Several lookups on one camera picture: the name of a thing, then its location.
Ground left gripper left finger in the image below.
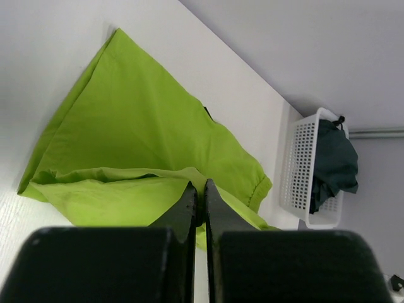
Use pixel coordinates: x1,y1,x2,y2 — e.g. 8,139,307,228
1,184,197,302

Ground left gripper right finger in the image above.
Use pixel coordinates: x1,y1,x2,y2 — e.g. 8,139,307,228
204,180,391,302

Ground lime green shorts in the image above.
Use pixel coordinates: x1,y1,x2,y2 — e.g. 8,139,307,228
18,30,272,230

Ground dark navy shorts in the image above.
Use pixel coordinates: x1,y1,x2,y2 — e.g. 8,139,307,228
309,116,359,214

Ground white plastic basket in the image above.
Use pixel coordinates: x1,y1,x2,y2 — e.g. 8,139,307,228
279,107,343,229

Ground right aluminium corner post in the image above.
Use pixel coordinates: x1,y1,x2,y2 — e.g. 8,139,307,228
349,127,404,140

